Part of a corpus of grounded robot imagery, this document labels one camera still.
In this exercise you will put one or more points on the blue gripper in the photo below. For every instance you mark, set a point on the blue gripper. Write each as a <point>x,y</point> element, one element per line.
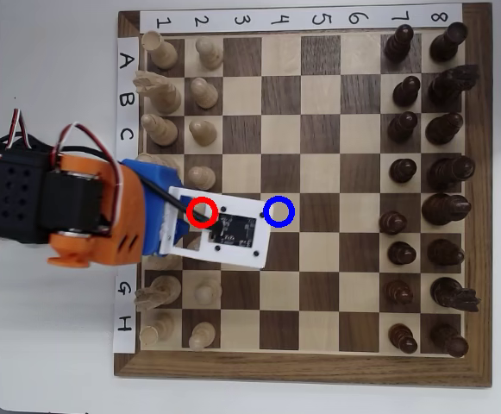
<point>155,178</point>

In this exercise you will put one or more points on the black and orange robot arm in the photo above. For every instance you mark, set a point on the black and orange robot arm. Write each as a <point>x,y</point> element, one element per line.
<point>17,194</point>

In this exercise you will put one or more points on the light wooden queen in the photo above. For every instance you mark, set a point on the light wooden queen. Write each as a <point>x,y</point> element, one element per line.
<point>168,160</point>

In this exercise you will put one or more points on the light wooden bishop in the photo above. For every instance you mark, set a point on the light wooden bishop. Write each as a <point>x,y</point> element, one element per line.
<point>164,131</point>
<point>168,263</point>

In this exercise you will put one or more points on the light wooden knight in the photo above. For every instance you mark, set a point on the light wooden knight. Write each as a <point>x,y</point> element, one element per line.
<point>166,286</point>
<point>166,95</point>

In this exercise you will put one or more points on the white paper strip with letters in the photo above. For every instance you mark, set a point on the white paper strip with letters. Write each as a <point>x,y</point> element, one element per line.
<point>125,86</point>

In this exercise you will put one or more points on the light wooden rook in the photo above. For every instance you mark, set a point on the light wooden rook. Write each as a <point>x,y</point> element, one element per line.
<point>157,330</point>
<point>164,54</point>

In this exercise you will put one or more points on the white paper strip with numbers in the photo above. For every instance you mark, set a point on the white paper strip with numbers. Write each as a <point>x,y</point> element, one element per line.
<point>258,19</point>

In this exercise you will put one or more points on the dark wooden pawn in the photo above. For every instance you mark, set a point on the dark wooden pawn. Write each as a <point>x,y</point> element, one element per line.
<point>398,43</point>
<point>401,253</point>
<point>392,223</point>
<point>405,91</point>
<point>402,127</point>
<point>398,292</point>
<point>403,338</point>
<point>402,170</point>

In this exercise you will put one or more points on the wooden chessboard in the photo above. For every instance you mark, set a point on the wooden chessboard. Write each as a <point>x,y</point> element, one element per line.
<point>319,366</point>

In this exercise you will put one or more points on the dark wooden king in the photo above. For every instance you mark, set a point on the dark wooden king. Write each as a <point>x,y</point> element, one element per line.
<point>444,209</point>

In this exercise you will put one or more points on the dark wooden bishop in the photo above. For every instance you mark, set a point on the dark wooden bishop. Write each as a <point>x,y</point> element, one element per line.
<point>445,252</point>
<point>443,128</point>

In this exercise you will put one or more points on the dark wooden queen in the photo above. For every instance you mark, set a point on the dark wooden queen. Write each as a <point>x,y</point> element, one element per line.
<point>450,172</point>

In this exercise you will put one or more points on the dark wooden knight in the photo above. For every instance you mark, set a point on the dark wooden knight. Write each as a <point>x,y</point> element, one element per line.
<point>448,86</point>
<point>448,291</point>

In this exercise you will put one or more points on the dark wooden rook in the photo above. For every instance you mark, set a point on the dark wooden rook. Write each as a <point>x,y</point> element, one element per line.
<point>446,43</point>
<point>448,338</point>

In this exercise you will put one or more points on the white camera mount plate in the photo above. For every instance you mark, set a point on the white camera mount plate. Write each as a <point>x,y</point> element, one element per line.
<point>237,256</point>

